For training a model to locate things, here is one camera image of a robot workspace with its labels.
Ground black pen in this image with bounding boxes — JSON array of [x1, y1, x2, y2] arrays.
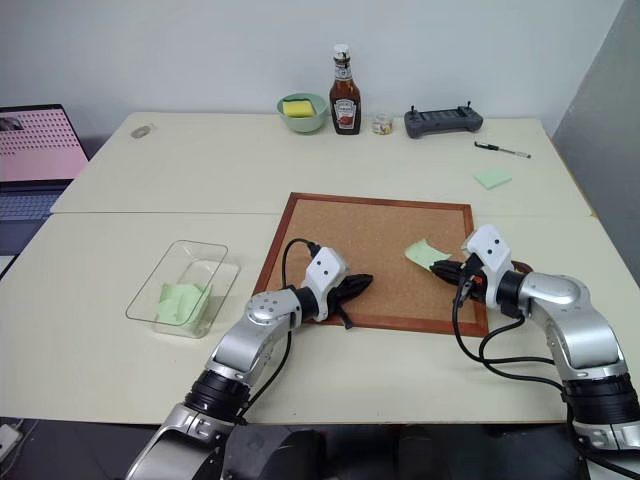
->
[[473, 141, 533, 160]]

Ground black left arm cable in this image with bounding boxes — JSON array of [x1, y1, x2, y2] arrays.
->
[[234, 238, 322, 426]]

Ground open laptop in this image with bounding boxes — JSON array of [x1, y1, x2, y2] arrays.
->
[[0, 103, 92, 281]]

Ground yellow sponge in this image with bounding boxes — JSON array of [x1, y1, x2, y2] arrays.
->
[[281, 98, 316, 120]]

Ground crumpled green notes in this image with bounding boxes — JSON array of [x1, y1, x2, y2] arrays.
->
[[156, 281, 215, 332]]

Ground single green sticky note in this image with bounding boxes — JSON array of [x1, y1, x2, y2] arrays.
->
[[403, 238, 453, 272]]

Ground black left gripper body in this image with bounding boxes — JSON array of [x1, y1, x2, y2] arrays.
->
[[326, 275, 360, 332]]

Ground green sticky note pad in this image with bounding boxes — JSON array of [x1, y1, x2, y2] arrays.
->
[[472, 167, 514, 191]]

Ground clear plastic box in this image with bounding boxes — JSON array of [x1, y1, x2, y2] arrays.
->
[[125, 239, 242, 340]]

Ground grey handheld controller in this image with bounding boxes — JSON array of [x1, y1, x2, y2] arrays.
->
[[403, 102, 485, 140]]

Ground wood-framed cork board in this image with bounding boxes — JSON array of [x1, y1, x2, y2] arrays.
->
[[252, 191, 490, 338]]

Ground green bowl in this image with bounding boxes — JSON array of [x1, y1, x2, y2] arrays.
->
[[276, 92, 330, 135]]

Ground ketchup bottle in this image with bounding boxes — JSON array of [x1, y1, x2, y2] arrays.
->
[[328, 43, 363, 136]]

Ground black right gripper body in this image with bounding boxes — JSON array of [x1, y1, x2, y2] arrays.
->
[[452, 256, 490, 305]]

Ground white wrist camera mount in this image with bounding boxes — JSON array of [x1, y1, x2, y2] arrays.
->
[[459, 224, 514, 309], [303, 246, 352, 321]]

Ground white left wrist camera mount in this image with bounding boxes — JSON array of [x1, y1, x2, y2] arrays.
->
[[303, 246, 352, 321]]

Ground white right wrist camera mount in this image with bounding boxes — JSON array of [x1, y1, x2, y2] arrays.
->
[[459, 224, 514, 309]]

